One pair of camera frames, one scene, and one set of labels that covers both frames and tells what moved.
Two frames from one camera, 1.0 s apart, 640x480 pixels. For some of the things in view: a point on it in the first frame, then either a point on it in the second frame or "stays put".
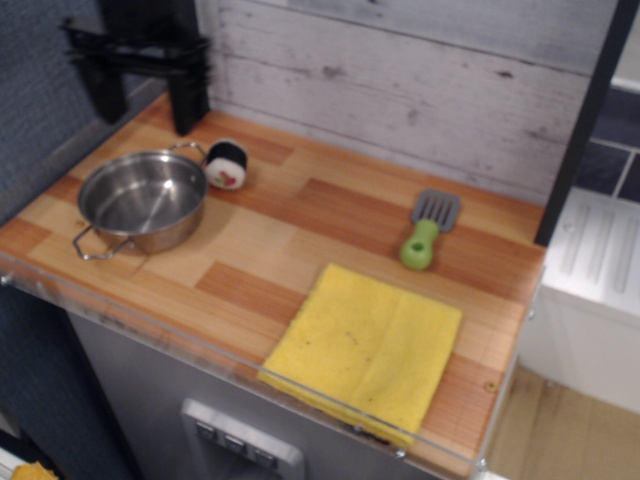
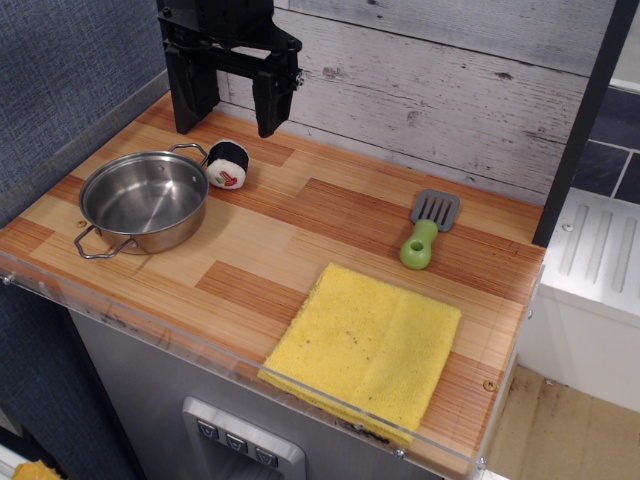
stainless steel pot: x=150 y=199 stays put
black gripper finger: x=190 y=100 to x=272 y=98
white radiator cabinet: x=584 y=330 stays put
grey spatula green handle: x=433 y=211 stays put
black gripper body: x=141 y=36 to x=242 y=35
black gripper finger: x=107 y=87 to x=192 y=70
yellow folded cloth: x=363 y=355 stays put
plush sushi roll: x=226 y=164 stays put
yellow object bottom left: x=34 y=471 stays put
